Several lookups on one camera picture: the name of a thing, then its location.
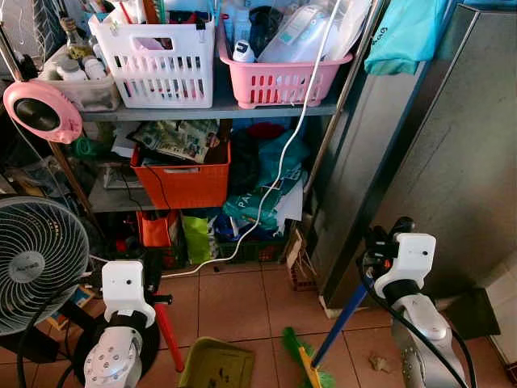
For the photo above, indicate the crumpled brown debris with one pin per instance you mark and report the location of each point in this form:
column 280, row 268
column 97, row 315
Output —
column 380, row 362

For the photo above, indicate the glass bottle with gold cap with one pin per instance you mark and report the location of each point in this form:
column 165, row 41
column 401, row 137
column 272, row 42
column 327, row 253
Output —
column 75, row 39

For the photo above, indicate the grey standing fan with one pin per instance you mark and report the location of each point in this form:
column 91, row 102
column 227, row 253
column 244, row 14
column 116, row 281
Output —
column 36, row 267

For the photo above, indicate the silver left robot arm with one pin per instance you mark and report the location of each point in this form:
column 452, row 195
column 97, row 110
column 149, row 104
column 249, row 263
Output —
column 113, row 360

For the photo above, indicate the white spray bottle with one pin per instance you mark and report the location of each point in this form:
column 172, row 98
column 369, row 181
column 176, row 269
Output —
column 243, row 52

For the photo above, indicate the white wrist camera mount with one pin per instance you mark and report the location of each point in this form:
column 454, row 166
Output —
column 125, row 287
column 408, row 259

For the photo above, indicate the teal cloth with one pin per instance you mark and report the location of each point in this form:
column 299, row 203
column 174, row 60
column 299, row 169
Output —
column 404, row 36

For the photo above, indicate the orange bag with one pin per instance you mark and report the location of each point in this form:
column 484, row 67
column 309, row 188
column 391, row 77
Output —
column 155, row 230

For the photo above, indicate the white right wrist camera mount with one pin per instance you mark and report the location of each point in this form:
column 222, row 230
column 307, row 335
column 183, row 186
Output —
column 408, row 259

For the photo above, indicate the pink plastic basket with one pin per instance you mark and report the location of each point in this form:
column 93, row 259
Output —
column 279, row 81

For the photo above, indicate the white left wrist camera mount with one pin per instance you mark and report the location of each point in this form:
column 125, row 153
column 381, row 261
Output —
column 125, row 287

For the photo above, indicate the white plastic basket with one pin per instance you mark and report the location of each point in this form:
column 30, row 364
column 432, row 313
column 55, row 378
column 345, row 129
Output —
column 161, row 69

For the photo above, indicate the printed paper package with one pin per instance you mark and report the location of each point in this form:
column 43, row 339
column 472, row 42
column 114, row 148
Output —
column 182, row 139

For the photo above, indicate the teal printed shopping bag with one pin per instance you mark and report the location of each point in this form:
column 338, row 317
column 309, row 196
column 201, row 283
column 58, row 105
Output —
column 271, row 190

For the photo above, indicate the clear plastic storage box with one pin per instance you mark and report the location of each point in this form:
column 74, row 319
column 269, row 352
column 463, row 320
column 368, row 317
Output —
column 85, row 90

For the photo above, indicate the grey metal shelf rack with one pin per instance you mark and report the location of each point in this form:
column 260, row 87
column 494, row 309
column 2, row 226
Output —
column 218, row 111

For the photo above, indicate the lime green bag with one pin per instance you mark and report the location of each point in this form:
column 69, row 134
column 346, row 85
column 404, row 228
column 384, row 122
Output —
column 196, row 238

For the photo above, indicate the orange plastic basket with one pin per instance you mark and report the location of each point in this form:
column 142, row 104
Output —
column 184, row 186

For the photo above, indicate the red perforated brick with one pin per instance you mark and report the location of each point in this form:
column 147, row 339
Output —
column 300, row 275

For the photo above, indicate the grey metal cabinet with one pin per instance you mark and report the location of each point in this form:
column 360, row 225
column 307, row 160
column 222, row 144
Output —
column 436, row 153

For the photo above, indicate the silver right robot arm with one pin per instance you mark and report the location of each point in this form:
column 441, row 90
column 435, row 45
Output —
column 424, row 327

